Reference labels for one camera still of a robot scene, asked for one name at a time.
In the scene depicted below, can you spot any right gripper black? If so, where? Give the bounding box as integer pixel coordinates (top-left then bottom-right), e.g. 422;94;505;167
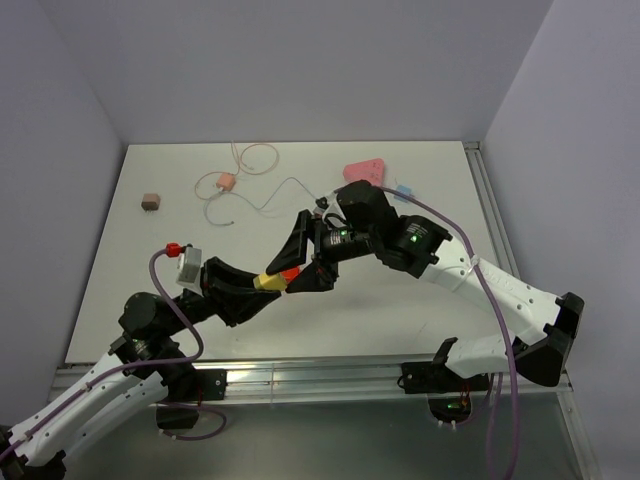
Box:
265;209;379;294

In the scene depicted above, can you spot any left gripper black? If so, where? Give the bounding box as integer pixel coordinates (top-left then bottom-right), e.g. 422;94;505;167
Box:
162;255;281;335

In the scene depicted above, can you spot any red cube socket adapter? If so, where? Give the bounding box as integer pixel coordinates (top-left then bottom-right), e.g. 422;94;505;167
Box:
281;266;300;283

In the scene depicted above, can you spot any yellow plug adapter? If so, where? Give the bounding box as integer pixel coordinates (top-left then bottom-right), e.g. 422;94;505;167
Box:
253;273;288;291

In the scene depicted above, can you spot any brown plug adapter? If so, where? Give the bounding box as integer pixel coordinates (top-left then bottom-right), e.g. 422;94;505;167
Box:
141;193;161;212

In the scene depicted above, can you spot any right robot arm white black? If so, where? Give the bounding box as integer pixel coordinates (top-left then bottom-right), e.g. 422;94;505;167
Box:
266;180;584;393

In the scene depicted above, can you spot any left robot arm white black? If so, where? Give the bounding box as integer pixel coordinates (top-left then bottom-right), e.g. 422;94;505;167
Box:
1;244;287;479

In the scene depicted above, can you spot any blue plug adapter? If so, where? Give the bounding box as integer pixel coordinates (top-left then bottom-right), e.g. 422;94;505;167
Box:
394;185;414;203

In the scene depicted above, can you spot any pink charger block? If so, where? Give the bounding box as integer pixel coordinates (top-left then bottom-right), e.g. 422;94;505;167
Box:
215;172;236;192

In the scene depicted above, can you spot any pink triangular power strip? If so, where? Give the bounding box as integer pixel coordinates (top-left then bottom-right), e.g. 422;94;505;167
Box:
343;158;385;186

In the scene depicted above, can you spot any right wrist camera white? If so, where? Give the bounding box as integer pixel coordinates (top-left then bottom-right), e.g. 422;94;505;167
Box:
313;190;342;218

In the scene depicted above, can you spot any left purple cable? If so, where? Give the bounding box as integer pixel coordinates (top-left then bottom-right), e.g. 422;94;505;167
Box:
9;244;229;446

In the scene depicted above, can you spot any purple cable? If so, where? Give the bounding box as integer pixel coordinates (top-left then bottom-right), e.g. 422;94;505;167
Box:
9;244;229;446
379;184;521;479

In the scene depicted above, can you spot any light blue thin cable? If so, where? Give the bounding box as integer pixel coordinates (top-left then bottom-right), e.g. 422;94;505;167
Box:
202;177;351;214

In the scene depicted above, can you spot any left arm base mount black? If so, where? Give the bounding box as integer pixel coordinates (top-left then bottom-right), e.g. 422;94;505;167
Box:
155;369;227;435

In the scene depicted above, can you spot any pink thin cable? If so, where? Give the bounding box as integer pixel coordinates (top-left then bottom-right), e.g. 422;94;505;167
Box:
193;141;281;229

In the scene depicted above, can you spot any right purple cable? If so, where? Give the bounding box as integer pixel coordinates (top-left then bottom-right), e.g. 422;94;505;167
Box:
379;184;521;479

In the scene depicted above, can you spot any aluminium front rail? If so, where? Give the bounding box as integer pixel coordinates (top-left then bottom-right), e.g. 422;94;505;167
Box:
52;357;574;409

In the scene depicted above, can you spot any aluminium rail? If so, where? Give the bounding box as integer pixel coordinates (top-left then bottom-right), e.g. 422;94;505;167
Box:
460;141;526;297
52;357;574;409

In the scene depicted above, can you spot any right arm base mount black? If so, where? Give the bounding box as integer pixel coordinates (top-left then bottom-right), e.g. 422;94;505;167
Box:
397;362;494;430

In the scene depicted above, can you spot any aluminium right side rail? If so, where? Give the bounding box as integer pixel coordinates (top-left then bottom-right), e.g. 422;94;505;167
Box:
460;141;526;297

